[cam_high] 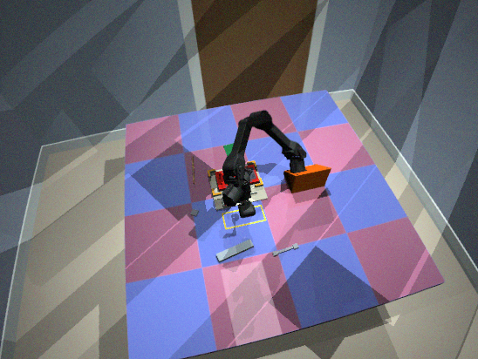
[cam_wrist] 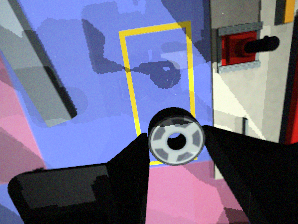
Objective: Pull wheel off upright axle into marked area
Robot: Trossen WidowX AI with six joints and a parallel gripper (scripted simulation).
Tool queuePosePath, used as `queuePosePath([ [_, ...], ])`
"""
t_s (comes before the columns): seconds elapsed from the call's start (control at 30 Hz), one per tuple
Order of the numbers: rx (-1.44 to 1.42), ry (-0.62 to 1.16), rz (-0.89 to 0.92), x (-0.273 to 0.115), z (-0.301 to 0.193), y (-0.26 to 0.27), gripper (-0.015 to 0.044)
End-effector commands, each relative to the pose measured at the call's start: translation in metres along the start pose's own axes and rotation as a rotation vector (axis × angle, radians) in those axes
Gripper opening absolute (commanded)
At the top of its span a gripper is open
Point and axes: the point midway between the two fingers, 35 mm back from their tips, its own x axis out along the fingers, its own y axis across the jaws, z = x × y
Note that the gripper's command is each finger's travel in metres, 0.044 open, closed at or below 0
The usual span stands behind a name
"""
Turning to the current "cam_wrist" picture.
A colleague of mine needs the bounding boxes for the yellow tape border lines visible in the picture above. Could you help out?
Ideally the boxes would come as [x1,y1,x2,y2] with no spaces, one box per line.
[119,21,195,137]

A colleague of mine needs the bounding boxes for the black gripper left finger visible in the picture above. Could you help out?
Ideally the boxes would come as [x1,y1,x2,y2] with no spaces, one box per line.
[7,132,150,224]

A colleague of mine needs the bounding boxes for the grey wheel with black tyre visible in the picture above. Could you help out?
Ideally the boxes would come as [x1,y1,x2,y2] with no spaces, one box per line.
[148,107,206,166]

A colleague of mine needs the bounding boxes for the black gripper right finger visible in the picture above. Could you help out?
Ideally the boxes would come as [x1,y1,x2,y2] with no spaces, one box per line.
[202,125,298,224]

